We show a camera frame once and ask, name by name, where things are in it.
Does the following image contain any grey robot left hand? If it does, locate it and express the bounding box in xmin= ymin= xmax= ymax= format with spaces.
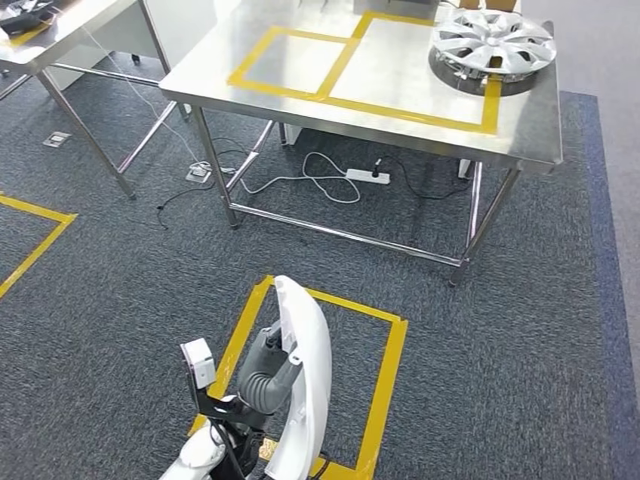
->
xmin=238 ymin=321 xmax=303 ymax=399

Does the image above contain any white curved plastic part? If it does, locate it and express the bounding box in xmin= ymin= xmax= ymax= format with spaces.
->
xmin=265 ymin=274 xmax=334 ymax=480

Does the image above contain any stainless steel workbench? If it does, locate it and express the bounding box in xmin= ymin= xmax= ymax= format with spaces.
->
xmin=158 ymin=0 xmax=564 ymax=288

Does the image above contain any metal floor socket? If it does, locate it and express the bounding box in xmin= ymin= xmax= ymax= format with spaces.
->
xmin=185 ymin=160 xmax=213 ymax=185

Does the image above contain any white power strip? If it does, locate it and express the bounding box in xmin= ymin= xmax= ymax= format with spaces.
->
xmin=346 ymin=167 xmax=392 ymax=187

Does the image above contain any steel side table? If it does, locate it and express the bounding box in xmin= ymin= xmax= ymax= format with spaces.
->
xmin=0 ymin=0 xmax=187 ymax=201

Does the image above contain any silver wheel hubcap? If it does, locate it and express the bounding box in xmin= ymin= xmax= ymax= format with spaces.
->
xmin=432 ymin=8 xmax=558 ymax=85

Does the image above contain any yellow tape strip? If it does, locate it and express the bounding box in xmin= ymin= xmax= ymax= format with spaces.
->
xmin=10 ymin=23 xmax=54 ymax=49

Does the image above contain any black device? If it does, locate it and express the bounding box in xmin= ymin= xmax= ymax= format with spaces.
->
xmin=0 ymin=0 xmax=56 ymax=38

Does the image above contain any black camera bracket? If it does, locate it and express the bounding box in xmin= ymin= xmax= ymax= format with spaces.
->
xmin=186 ymin=357 xmax=256 ymax=432

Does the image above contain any white looped cable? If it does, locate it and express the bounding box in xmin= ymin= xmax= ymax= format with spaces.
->
xmin=238 ymin=150 xmax=362 ymax=206

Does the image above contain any black floor cable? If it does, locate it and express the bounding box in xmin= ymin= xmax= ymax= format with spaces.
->
xmin=156 ymin=184 xmax=201 ymax=231

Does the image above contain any black plug cable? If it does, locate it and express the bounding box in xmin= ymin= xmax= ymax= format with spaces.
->
xmin=372 ymin=156 xmax=473 ymax=201

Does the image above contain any thin white cable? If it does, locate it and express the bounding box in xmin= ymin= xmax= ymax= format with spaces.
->
xmin=79 ymin=26 xmax=201 ymax=167

